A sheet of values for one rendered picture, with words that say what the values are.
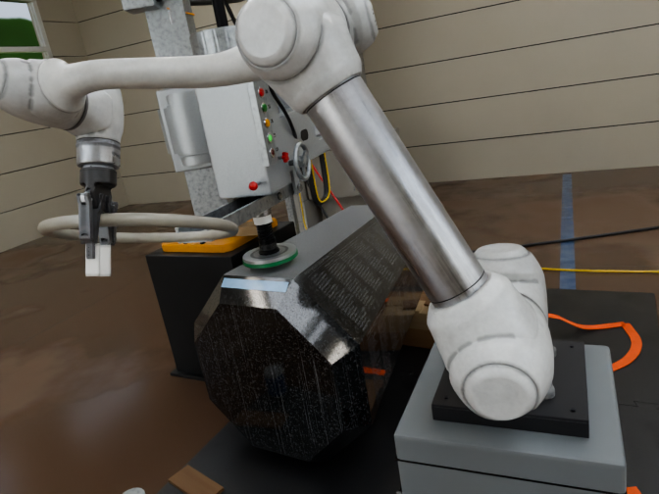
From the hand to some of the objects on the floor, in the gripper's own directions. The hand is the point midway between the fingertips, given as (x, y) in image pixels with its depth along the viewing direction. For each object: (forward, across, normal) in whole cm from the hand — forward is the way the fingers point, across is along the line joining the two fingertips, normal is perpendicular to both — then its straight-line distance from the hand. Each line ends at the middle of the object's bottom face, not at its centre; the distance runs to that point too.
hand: (98, 261), depth 114 cm
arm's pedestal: (+103, +36, -95) cm, 145 cm away
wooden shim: (+86, +103, +15) cm, 135 cm away
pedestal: (+46, +205, +17) cm, 211 cm away
